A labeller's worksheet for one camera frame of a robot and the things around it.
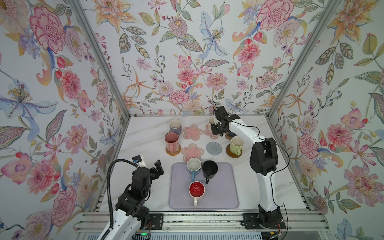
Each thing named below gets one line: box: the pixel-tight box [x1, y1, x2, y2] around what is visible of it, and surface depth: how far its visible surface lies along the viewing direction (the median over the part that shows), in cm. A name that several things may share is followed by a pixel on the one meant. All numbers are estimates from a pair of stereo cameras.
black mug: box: [202, 160, 219, 184], surface depth 86 cm
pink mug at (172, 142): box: [164, 132, 180, 154], surface depth 95 cm
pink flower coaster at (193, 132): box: [183, 124, 204, 141], surface depth 113 cm
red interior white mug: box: [189, 181, 206, 207], surface depth 81 cm
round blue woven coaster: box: [206, 141, 223, 155], surface depth 103 cm
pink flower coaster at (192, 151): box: [181, 143, 205, 163], surface depth 103 cm
